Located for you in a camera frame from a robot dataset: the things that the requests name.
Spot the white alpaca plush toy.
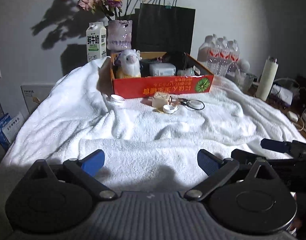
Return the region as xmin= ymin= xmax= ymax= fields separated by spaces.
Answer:
xmin=116 ymin=49 xmax=142 ymax=79

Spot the white fluffy blanket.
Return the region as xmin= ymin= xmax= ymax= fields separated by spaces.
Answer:
xmin=0 ymin=60 xmax=304 ymax=202

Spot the white jar lid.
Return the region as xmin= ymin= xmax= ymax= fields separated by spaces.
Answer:
xmin=110 ymin=94 xmax=125 ymax=107

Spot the cream thermos bottle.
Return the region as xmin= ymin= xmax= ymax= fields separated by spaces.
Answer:
xmin=255 ymin=56 xmax=279 ymax=101

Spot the blue white box stack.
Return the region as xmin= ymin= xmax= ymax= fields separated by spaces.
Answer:
xmin=0 ymin=112 xmax=24 ymax=151

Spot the white panel with label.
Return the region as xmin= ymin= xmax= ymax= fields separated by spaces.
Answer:
xmin=21 ymin=83 xmax=54 ymax=115

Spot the white green round jar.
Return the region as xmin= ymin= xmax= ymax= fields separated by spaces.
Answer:
xmin=176 ymin=68 xmax=195 ymax=76

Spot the red cardboard box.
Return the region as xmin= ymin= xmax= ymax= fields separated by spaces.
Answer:
xmin=110 ymin=51 xmax=214 ymax=99

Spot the pack of water bottles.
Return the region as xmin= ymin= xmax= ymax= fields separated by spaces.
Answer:
xmin=197 ymin=34 xmax=250 ymax=79

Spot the white rectangular box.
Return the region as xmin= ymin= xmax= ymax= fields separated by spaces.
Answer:
xmin=150 ymin=63 xmax=176 ymax=76

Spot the purple glass vase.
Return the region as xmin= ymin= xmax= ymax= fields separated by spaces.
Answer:
xmin=107 ymin=20 xmax=132 ymax=51

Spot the white milk carton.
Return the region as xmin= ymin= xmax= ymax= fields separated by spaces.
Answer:
xmin=86 ymin=22 xmax=107 ymax=62

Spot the black paper shopping bag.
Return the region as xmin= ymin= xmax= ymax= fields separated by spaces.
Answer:
xmin=132 ymin=0 xmax=196 ymax=54

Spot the black cord loop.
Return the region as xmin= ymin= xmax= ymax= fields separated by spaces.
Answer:
xmin=178 ymin=97 xmax=206 ymax=111

